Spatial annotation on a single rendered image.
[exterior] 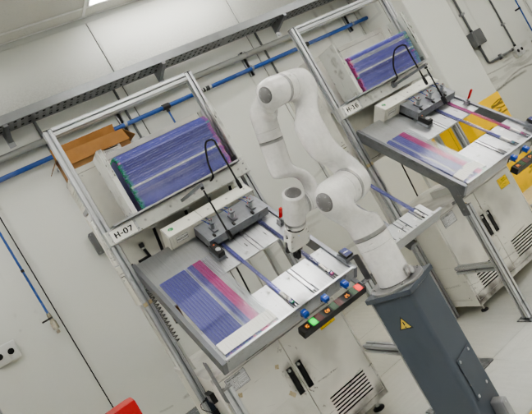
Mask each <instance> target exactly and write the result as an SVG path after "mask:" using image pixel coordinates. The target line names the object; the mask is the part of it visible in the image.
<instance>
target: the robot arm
mask: <svg viewBox="0 0 532 414"><path fill-rule="evenodd" d="M255 92H256V98H255V100H254V101H253V103H252V104H251V107H250V120H251V122H252V125H253V128H254V130H255V134H256V136H257V139H258V142H259V146H260V149H261V150H262V153H263V156H264V159H265V162H266V164H267V167H268V170H269V172H270V174H271V176H272V177H273V178H275V179H282V178H288V177H294V178H296V179H298V180H299V181H300V182H301V184H302V185H303V187H304V191H303V189H301V188H299V187H297V186H291V187H288V188H286V189H285V190H284V191H283V192H282V207H283V218H284V226H285V230H284V246H285V247H286V253H287V254H288V253H291V252H293V256H294V257H295V258H297V259H298V260H299V259H300V258H301V250H302V248H303V246H304V245H306V244H307V243H308V242H309V241H310V233H309V229H308V226H307V223H306V215H307V213H308V212H310V211H311V210H313V209H316V208H318V209H319V211H320V212H321V214H322V215H324V216H325V217H326V218H328V219H330V220H332V221H333V222H335V223H338V224H339V225H341V226H342V227H344V228H345V229H346V230H347V231H348V232H349V234H350V236H351V238H352V240H353V242H354V243H355V245H356V247H357V248H358V250H359V252H360V253H361V255H362V257H363V259H364V260H365V263H366V264H367V265H368V267H369V270H370V271H371V273H372V275H373V276H374V278H375V280H376V282H377V284H376V285H375V286H374V288H373V289H372V291H371V294H372V295H373V297H385V296H388V295H391V294H393V293H395V292H399V291H401V290H402V289H403V288H406V287H408V286H409V285H411V284H412V283H413V282H414V281H416V280H417V279H418V278H419V277H420V276H421V275H422V273H423V272H424V270H423V268H422V267H421V266H419V265H414V266H412V265H408V264H407V262H406V260H405V258H404V256H403V254H402V253H401V251H400V249H399V248H398V246H397V244H396V243H395V241H394V239H393V237H392V235H391V233H390V232H389V230H388V228H387V226H386V224H385V223H384V221H383V220H382V218H381V217H380V215H379V214H378V213H376V212H374V211H365V210H363V209H361V208H359V207H358V206H357V205H356V202H357V201H358V200H360V199H362V198H363V197H364V196H365V195H366V194H367V193H368V192H369V189H370V186H371V180H370V176H369V174H368V172H367V170H366V169H365V168H364V166H363V165H362V164H361V163H360V162H359V161H357V160H356V159H355V158H354V157H353V156H351V155H350V154H349V153H347V152H346V151H345V150H344V149H343V148H342V147H341V146H340V145H339V144H338V143H337V142H336V141H335V140H334V139H333V137H332V135H331V133H330V132H329V130H328V128H327V126H326V125H325V123H324V121H323V119H322V117H321V114H320V111H319V105H318V86H317V84H316V81H315V79H314V77H313V76H312V74H311V73H310V72H309V71H307V70H306V69H304V68H292V69H290V70H286V71H283V72H280V73H278V74H275V75H273V76H269V77H267V78H266V79H264V80H262V81H261V82H260V83H259V84H258V85H257V87H256V90H255ZM291 101H292V102H293V103H294V105H295V109H296V116H295V121H294V129H295V132H296V134H297V136H298V138H299V140H300V142H301V144H302V145H303V146H304V148H305V150H306V151H307V153H308V154H309V155H310V156H311V157H312V158H313V159H314V160H315V161H317V162H319V163H321V164H323V165H325V166H326V167H327V168H329V169H330V170H331V172H332V173H333V175H332V176H331V177H329V178H327V179H326V180H324V181H323V182H321V183H320V184H319V186H318V184H317V182H316V181H315V179H314V177H313V176H312V175H311V174H310V173H309V172H307V171H306V170H304V169H303V168H299V167H297V166H296V165H294V164H293V163H292V162H291V159H290V156H289V154H288V151H287V147H286V144H285V141H284V139H283V136H282V132H281V129H280V126H279V124H278V121H277V109H278V108H280V107H281V106H282V105H283V104H287V103H289V102H291Z"/></svg>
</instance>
